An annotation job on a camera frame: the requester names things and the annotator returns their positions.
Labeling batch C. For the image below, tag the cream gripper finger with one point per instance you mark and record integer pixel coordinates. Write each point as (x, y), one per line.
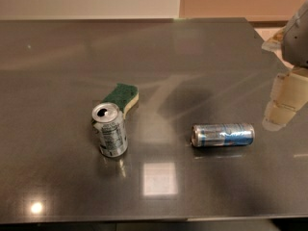
(288, 95)
(275, 41)

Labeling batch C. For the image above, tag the silver blue lying can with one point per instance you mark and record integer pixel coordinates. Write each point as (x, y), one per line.
(226, 134)

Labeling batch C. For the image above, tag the green yellow sponge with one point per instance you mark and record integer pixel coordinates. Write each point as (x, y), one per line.
(124, 96)

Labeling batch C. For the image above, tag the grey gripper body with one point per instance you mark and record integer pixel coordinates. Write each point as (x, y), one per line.
(295, 45)

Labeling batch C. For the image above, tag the silver 7up can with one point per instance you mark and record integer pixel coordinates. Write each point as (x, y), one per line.
(108, 121)

